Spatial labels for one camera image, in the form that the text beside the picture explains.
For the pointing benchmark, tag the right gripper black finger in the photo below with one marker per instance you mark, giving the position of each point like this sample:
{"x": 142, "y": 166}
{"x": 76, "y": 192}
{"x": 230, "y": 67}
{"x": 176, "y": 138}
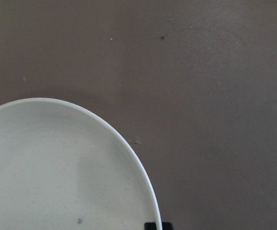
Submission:
{"x": 167, "y": 226}

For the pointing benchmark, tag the white round plate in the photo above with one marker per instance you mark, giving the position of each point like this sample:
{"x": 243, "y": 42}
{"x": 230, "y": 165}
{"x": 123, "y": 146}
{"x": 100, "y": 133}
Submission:
{"x": 64, "y": 168}

